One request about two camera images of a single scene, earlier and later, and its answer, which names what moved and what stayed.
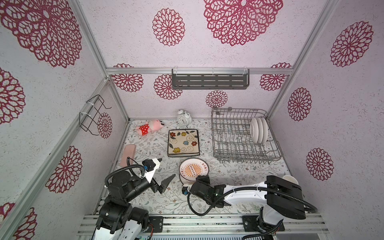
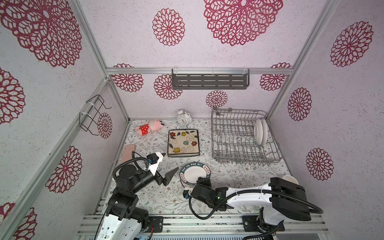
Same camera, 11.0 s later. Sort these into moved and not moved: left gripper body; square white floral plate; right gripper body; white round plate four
Moved: left gripper body
Not moved: right gripper body; white round plate four; square white floral plate
